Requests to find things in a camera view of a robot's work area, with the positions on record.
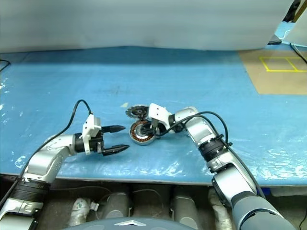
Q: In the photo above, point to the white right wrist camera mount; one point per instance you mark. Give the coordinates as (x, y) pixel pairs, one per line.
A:
(157, 112)

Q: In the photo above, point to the small beige scrap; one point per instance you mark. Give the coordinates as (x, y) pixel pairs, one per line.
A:
(125, 104)

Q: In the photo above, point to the white wrapped bundle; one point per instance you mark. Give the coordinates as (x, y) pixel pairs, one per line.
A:
(79, 210)

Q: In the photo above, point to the dark stand frame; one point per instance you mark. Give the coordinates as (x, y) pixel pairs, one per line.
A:
(294, 12)

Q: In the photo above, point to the blue plastic table cover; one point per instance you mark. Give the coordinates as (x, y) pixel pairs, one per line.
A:
(168, 79)

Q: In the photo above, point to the dark grey rounded leg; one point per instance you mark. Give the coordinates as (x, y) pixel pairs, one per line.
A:
(118, 203)
(187, 206)

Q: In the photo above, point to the white foam backdrop sheet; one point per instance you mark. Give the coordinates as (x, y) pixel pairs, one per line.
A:
(144, 21)

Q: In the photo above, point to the toothed round motor disc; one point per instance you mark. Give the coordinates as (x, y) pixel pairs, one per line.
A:
(134, 111)

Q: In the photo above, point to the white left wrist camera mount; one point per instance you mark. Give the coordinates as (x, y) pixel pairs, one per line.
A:
(90, 127)

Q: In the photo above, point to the white panel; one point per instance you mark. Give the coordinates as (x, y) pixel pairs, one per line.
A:
(299, 31)

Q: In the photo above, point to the grey robot torso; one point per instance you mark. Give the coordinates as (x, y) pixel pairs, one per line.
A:
(132, 225)

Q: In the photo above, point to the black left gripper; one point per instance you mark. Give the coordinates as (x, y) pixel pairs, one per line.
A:
(98, 143)

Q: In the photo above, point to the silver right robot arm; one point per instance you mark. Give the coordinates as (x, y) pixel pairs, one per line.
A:
(230, 167)

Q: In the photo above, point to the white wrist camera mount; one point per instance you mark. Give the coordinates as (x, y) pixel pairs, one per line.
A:
(157, 112)
(90, 127)

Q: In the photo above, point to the small black device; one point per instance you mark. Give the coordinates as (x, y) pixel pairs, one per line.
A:
(274, 40)

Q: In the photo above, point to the brown cardboard sheet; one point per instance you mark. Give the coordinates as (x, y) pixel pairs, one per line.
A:
(275, 81)

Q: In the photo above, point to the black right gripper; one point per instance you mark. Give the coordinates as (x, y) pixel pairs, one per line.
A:
(155, 125)

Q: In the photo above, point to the white wrapped post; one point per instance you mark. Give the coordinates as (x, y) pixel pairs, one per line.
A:
(219, 210)

